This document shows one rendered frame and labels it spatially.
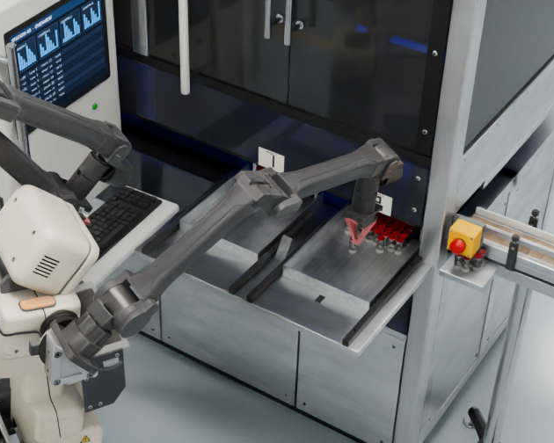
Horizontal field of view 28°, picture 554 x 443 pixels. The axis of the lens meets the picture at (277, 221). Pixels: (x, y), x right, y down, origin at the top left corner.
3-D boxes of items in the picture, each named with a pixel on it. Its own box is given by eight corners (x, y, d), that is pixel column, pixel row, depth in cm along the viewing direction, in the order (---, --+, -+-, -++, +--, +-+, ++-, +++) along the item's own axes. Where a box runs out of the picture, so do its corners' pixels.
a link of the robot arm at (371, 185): (353, 163, 262) (372, 173, 258) (372, 157, 266) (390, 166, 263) (349, 190, 265) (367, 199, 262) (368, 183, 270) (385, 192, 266)
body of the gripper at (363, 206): (382, 213, 271) (388, 185, 267) (363, 227, 263) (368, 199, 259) (360, 203, 273) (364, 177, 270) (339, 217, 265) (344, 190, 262)
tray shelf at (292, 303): (234, 172, 332) (234, 167, 331) (444, 257, 303) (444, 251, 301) (134, 255, 299) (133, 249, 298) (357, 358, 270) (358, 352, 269)
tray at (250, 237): (248, 172, 329) (248, 163, 326) (323, 202, 318) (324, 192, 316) (179, 229, 306) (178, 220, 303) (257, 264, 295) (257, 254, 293)
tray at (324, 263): (346, 212, 314) (347, 202, 312) (428, 244, 303) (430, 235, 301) (282, 275, 291) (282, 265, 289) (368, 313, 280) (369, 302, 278)
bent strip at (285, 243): (282, 250, 299) (283, 234, 296) (292, 255, 298) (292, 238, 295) (252, 278, 290) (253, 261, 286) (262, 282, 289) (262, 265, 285)
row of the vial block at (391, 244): (346, 228, 308) (347, 215, 305) (404, 252, 300) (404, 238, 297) (342, 233, 306) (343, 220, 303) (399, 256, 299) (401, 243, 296)
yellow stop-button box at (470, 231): (457, 235, 294) (461, 214, 290) (482, 244, 291) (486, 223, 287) (445, 250, 289) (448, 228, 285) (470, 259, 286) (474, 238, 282)
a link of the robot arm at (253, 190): (249, 152, 225) (280, 185, 221) (266, 173, 238) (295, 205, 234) (86, 298, 225) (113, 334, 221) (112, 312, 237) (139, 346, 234)
